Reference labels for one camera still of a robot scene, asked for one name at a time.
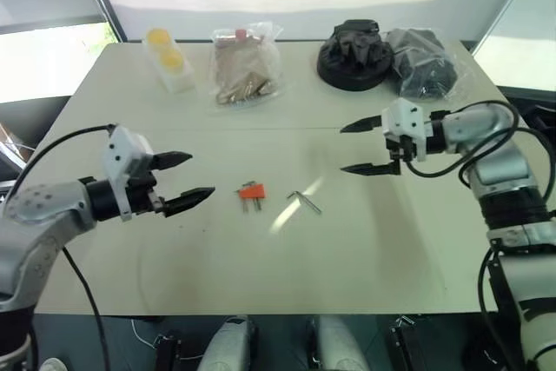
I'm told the black block under table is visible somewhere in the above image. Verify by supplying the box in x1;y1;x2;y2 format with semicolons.
387;317;421;371
153;330;184;371

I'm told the silver right robot leg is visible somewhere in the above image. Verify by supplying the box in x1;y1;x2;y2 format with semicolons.
311;315;371;371

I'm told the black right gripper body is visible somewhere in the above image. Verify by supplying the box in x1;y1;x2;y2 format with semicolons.
384;132;414;175

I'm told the white box with yellow cups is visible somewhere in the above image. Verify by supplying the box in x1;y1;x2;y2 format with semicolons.
142;28;197;95

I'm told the silver robot leg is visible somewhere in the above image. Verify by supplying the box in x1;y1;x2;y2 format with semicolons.
201;315;260;371
311;315;371;371

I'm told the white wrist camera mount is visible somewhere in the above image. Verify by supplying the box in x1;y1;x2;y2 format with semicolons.
381;98;430;162
103;125;156;222

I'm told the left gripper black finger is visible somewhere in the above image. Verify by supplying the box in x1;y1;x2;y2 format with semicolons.
154;149;194;173
162;186;217;219

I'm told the clear bag of black items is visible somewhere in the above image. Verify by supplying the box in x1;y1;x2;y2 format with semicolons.
385;27;469;106

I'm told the metal hex key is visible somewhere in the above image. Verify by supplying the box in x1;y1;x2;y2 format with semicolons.
286;189;323;216

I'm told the black round crumpled object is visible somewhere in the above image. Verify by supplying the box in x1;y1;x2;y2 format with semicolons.
315;18;394;94

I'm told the orange rectangular block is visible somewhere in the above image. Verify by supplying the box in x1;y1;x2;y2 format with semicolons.
239;182;268;200

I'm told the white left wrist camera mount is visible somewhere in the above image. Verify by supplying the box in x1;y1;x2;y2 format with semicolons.
103;125;156;222

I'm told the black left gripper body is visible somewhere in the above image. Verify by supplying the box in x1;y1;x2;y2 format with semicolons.
125;156;169;217

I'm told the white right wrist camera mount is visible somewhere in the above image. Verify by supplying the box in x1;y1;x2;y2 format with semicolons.
381;98;430;162

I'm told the clear bag of brown parts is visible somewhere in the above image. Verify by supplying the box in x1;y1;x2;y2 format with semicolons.
207;20;291;115

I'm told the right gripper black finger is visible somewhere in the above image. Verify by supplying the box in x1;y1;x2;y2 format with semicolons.
339;161;401;177
339;115;385;135

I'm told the thin white cable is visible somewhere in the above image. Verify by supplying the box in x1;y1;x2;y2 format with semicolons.
129;317;158;351

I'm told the silver left robot leg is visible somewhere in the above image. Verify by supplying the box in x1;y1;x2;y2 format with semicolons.
201;315;260;371

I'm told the small orange plastic part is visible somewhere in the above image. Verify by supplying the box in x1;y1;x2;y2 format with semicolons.
244;178;264;213

